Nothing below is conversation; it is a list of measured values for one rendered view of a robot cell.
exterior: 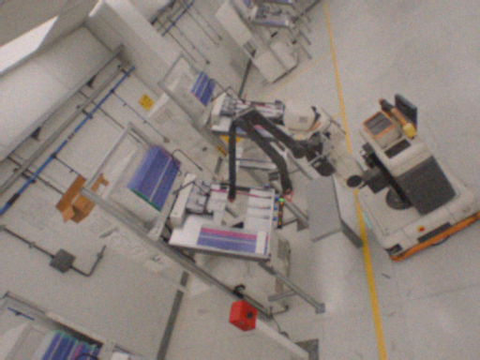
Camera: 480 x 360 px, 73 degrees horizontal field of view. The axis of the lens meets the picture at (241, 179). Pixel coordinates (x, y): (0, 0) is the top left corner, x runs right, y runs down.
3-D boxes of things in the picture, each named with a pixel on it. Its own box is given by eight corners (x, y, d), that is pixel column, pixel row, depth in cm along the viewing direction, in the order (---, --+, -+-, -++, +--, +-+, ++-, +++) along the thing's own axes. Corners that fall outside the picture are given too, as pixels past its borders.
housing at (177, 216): (197, 186, 286) (196, 174, 277) (182, 230, 250) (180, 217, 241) (187, 185, 287) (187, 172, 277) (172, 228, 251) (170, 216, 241)
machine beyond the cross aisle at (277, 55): (313, 40, 677) (255, -43, 593) (314, 56, 617) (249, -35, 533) (262, 79, 748) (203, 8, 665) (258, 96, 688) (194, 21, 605)
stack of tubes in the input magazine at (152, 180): (181, 165, 270) (156, 143, 258) (160, 210, 233) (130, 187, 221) (171, 172, 276) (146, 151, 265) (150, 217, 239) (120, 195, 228)
